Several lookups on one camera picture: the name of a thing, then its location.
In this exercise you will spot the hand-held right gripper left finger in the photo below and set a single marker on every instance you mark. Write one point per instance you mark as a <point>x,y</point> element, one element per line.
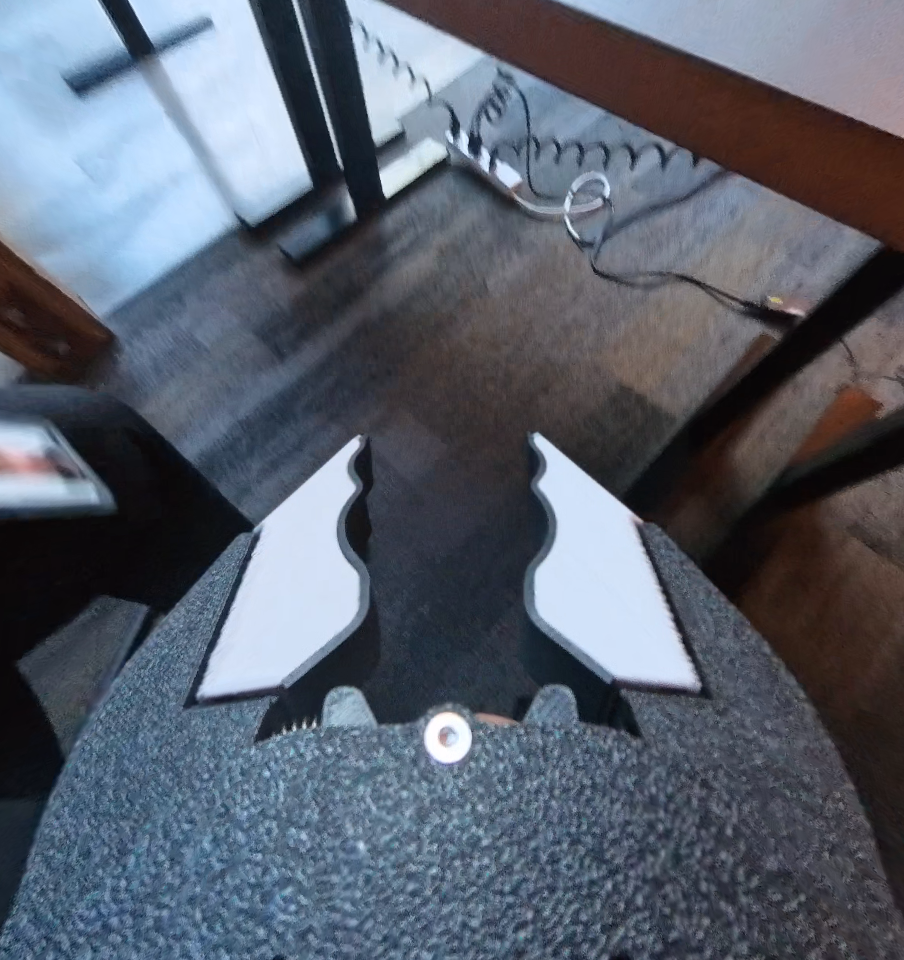
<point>287,600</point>

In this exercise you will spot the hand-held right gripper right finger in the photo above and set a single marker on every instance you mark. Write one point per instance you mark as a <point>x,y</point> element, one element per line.
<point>609,600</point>

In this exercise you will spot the person's left leg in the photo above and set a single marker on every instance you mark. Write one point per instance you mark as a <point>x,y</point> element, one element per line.
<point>159,510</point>

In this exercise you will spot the white power strip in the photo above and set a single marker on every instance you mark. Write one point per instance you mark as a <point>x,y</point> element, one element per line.
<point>489,161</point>

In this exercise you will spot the black table leg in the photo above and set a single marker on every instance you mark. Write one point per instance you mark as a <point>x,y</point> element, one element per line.
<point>133,26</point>
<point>294,90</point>
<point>347,112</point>

